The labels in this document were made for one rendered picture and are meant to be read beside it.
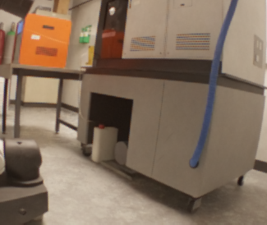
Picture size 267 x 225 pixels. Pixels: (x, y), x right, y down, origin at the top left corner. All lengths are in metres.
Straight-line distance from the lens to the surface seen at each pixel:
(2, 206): 0.97
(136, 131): 1.47
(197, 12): 1.36
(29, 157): 1.05
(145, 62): 1.60
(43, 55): 2.04
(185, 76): 1.26
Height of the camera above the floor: 0.64
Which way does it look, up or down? 4 degrees down
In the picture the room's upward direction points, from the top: 6 degrees clockwise
